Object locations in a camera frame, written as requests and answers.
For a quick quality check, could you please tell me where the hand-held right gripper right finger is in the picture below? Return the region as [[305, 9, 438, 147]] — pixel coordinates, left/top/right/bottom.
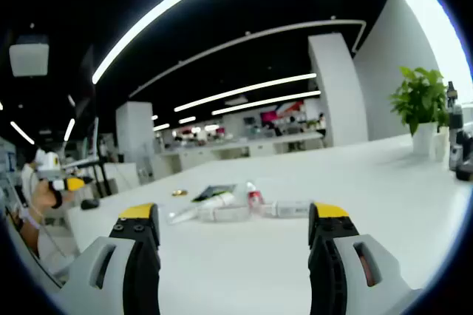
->
[[307, 202, 426, 315]]

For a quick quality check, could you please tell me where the long ceiling light strip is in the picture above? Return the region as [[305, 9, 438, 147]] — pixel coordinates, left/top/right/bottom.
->
[[91, 0, 388, 86]]

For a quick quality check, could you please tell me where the colourful wall display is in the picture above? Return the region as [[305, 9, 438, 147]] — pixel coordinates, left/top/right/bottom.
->
[[260, 101, 306, 123]]

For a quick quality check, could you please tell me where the dark green skincare sachet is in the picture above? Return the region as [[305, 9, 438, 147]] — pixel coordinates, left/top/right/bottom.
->
[[191, 183, 237, 203]]

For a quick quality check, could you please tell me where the white ceiling air unit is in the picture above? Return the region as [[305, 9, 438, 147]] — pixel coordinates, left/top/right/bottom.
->
[[9, 35, 50, 78]]

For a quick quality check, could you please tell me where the dark bottle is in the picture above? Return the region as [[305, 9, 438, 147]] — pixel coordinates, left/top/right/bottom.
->
[[445, 81, 473, 182]]

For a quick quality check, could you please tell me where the red collared white skincare bottle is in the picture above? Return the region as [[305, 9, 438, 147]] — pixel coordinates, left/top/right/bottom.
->
[[245, 181, 265, 209]]

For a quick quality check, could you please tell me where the white pump skincare bottle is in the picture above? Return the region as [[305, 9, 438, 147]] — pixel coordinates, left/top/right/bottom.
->
[[166, 204, 253, 225], [254, 200, 313, 219]]

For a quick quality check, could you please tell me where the black metal stand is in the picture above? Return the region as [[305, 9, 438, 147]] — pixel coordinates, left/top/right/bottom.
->
[[86, 159, 114, 197]]

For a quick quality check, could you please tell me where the white skincare tube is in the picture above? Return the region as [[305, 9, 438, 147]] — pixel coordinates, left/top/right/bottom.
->
[[194, 193, 236, 208]]

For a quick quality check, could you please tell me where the person's left hand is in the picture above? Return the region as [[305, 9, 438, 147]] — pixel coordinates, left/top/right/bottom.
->
[[38, 184, 64, 210]]

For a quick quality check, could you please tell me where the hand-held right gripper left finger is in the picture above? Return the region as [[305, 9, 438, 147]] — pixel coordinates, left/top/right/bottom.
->
[[47, 203, 163, 315]]

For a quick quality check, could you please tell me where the potted green plant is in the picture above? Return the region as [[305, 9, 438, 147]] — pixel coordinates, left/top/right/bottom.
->
[[387, 66, 450, 155]]

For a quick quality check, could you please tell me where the long white counter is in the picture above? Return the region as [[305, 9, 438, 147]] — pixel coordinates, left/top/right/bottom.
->
[[157, 130, 328, 168]]

